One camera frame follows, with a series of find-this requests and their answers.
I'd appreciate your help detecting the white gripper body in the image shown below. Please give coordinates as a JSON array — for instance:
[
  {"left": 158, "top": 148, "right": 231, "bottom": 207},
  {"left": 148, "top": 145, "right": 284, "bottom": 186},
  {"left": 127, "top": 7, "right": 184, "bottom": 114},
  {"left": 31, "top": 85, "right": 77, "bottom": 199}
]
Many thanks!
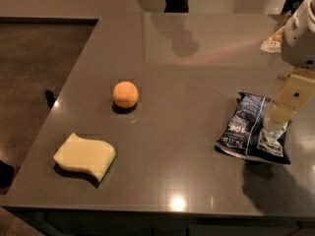
[{"left": 282, "top": 0, "right": 315, "bottom": 69}]

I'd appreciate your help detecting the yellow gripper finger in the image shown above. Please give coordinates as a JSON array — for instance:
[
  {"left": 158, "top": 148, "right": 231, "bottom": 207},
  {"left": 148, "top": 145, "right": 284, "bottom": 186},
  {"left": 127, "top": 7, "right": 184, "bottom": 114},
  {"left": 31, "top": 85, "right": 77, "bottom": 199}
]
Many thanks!
[{"left": 263, "top": 70, "right": 315, "bottom": 131}]

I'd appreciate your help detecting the orange fruit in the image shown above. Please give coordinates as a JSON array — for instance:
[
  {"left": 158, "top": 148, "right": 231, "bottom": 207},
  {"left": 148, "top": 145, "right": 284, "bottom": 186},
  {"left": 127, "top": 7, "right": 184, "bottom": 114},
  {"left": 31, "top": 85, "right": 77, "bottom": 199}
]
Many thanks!
[{"left": 112, "top": 82, "right": 139, "bottom": 108}]

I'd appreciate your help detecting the blue chip bag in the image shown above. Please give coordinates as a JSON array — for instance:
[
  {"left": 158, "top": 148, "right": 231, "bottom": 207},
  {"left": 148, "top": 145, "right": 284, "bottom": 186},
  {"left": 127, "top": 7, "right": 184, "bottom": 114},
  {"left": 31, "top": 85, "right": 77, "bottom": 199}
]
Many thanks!
[{"left": 215, "top": 91, "right": 290, "bottom": 164}]

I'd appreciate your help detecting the white snack wrapper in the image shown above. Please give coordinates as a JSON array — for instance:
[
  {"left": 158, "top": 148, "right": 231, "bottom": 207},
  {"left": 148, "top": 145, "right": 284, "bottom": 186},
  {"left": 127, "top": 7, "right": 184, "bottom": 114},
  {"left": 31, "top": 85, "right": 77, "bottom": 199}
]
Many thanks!
[{"left": 261, "top": 27, "right": 284, "bottom": 53}]

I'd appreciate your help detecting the yellow wavy sponge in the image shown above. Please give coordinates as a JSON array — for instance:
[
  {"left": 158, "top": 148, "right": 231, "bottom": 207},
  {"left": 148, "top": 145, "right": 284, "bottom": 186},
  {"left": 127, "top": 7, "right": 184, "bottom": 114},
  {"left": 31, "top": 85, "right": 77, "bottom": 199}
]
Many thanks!
[{"left": 53, "top": 133, "right": 116, "bottom": 183}]

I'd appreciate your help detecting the black object on floor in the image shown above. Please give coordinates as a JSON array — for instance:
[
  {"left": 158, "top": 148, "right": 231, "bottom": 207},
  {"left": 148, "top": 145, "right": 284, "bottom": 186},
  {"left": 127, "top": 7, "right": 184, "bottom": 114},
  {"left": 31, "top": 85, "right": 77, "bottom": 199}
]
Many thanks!
[{"left": 45, "top": 90, "right": 57, "bottom": 108}]

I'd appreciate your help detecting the dark object at left edge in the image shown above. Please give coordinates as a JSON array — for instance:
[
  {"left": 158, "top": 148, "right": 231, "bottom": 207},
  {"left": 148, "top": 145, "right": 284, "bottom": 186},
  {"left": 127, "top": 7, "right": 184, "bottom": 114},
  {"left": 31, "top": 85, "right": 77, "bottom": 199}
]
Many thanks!
[{"left": 0, "top": 160, "right": 15, "bottom": 188}]

